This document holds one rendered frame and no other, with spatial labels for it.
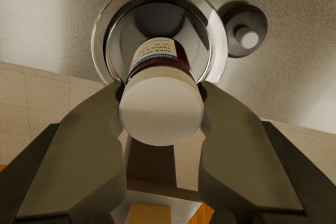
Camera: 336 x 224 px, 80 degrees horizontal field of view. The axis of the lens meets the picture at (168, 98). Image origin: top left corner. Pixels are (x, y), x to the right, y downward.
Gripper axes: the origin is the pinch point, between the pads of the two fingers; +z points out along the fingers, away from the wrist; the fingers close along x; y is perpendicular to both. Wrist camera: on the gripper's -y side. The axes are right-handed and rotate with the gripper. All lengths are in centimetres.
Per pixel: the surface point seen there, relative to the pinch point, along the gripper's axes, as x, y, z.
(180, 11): 3.3, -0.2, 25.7
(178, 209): 5, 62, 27
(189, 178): 29, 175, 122
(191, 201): 10, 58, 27
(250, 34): 13.7, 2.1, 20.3
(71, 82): -65, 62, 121
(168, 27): 1.4, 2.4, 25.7
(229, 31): 11.4, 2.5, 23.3
